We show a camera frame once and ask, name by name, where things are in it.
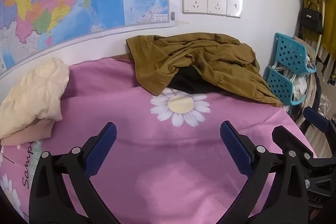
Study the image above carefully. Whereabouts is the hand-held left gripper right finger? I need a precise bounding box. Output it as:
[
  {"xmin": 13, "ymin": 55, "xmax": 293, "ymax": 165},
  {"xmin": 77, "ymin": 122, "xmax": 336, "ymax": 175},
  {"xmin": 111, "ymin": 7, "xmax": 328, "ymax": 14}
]
[{"xmin": 220, "ymin": 121, "xmax": 311, "ymax": 224}]

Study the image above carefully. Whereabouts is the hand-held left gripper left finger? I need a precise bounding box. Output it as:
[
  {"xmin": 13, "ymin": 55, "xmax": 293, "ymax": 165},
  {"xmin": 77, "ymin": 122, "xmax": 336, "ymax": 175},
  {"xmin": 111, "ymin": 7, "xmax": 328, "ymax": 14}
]
[{"xmin": 29, "ymin": 122, "xmax": 121, "ymax": 224}]

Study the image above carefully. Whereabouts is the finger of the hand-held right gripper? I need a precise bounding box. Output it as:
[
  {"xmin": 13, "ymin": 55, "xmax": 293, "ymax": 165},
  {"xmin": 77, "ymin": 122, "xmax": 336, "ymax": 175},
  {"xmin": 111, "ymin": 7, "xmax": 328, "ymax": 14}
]
[
  {"xmin": 303, "ymin": 107, "xmax": 336, "ymax": 159},
  {"xmin": 272, "ymin": 125, "xmax": 319, "ymax": 166}
]

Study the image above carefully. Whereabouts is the olive brown garment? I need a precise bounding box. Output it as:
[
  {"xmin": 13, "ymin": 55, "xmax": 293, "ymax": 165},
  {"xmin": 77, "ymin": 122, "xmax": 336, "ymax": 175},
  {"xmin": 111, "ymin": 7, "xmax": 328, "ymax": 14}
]
[{"xmin": 126, "ymin": 32, "xmax": 283, "ymax": 108}]

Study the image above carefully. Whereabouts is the white cloth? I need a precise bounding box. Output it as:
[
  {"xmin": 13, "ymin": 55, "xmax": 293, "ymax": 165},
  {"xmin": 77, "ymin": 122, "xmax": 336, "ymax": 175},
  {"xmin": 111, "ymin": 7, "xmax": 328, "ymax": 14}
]
[{"xmin": 288, "ymin": 74, "xmax": 308, "ymax": 102}]

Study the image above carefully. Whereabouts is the beige cloth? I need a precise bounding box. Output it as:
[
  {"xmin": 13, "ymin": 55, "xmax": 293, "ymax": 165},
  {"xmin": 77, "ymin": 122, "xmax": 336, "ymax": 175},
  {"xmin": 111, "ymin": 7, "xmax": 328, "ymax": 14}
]
[{"xmin": 1, "ymin": 118, "xmax": 57, "ymax": 147}]

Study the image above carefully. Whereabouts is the black garment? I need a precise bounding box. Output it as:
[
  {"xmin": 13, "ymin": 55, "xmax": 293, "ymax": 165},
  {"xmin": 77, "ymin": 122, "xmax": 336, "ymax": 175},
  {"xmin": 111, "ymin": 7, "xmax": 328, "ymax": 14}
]
[{"xmin": 167, "ymin": 66, "xmax": 219, "ymax": 95}]

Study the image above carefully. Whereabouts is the yellow hanging garment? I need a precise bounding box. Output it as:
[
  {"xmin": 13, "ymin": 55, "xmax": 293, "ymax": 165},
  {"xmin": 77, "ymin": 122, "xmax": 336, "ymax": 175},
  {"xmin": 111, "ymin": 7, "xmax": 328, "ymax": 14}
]
[{"xmin": 304, "ymin": 0, "xmax": 336, "ymax": 57}]

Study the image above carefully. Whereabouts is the cream crumpled cloth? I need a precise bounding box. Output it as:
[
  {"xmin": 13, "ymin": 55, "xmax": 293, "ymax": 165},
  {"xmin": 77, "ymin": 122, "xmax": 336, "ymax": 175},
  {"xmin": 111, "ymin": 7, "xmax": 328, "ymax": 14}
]
[{"xmin": 0, "ymin": 57, "xmax": 70, "ymax": 139}]

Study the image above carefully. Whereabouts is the black handbag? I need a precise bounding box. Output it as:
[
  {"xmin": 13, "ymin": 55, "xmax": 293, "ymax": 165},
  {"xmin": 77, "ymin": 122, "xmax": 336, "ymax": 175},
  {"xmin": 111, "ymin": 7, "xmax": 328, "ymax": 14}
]
[{"xmin": 299, "ymin": 2, "xmax": 323, "ymax": 35}]

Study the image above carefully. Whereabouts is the white wall switch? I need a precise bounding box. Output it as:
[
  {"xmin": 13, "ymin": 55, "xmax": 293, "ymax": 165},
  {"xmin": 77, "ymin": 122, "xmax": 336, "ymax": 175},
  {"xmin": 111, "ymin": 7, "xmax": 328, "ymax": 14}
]
[{"xmin": 226, "ymin": 0, "xmax": 243, "ymax": 19}]

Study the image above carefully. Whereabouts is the white wall socket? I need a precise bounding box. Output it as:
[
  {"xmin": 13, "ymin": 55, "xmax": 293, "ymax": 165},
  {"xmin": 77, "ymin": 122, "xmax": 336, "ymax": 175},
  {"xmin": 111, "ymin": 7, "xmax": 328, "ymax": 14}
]
[
  {"xmin": 182, "ymin": 0, "xmax": 208, "ymax": 15},
  {"xmin": 206, "ymin": 0, "xmax": 228, "ymax": 16}
]

